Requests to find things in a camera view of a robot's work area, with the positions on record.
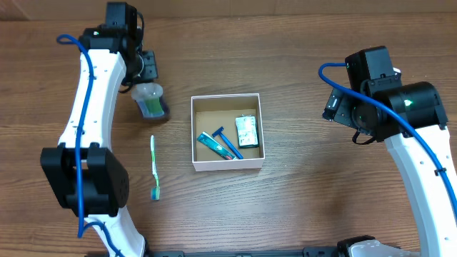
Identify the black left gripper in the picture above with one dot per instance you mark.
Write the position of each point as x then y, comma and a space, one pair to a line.
148, 63

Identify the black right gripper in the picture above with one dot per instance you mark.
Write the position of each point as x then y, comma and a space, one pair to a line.
340, 108

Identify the clear soap pump bottle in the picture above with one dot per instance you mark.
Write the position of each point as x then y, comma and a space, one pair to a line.
150, 100

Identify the green toothpaste tube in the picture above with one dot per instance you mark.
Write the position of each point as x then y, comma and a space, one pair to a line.
215, 146

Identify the green white soap packet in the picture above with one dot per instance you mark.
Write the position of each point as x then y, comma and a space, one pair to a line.
247, 131

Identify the blue disposable razor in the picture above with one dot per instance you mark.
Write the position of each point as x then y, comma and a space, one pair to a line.
219, 132

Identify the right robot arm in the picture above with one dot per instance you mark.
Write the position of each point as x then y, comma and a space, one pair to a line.
411, 121

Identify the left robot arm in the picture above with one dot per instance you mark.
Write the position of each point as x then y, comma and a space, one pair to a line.
82, 170

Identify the white cardboard box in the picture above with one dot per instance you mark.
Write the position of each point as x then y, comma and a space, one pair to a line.
208, 113

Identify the green white toothbrush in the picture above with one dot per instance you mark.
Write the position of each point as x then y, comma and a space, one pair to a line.
155, 192

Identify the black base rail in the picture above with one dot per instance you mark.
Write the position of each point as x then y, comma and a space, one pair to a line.
321, 251

